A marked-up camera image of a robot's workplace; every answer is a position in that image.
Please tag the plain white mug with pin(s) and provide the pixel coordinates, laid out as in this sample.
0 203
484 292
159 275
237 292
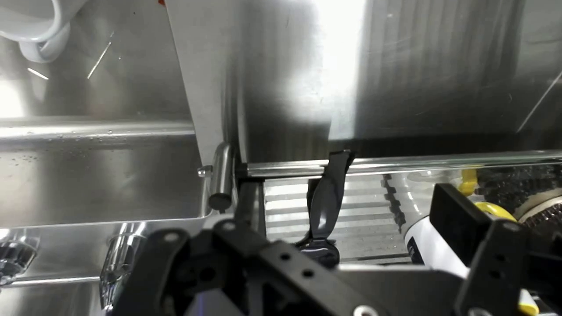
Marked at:
22 24

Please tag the stainless steel sink basin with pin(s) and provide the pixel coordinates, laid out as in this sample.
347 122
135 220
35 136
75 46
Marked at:
87 187

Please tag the stainless steel two-tier dish rack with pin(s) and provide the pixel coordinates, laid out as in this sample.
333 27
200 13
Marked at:
291 204

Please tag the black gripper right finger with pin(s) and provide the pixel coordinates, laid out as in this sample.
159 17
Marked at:
502 264

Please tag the small chrome tap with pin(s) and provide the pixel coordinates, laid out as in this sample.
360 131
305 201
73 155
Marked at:
119 257

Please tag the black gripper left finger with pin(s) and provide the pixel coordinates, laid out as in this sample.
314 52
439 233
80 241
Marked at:
274 275

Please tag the tall chrome gooseneck faucet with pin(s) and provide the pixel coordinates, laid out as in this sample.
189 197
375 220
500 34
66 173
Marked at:
14 252

